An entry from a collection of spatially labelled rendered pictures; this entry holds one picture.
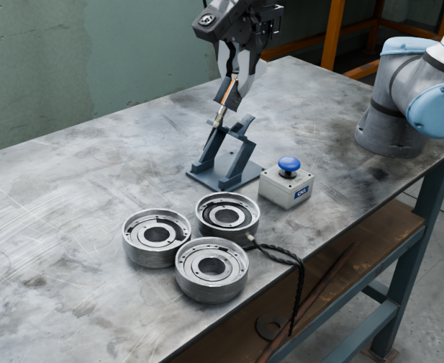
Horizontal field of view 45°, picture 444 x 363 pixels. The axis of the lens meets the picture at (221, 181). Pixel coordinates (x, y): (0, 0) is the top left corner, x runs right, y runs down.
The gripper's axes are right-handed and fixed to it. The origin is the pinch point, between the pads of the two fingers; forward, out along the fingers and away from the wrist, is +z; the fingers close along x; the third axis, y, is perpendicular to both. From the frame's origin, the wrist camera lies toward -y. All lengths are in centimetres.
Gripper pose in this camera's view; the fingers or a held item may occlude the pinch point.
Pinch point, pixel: (232, 88)
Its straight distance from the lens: 95.4
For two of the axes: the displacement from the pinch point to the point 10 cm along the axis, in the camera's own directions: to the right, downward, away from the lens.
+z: -0.6, 8.4, 5.4
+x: -7.2, -4.2, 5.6
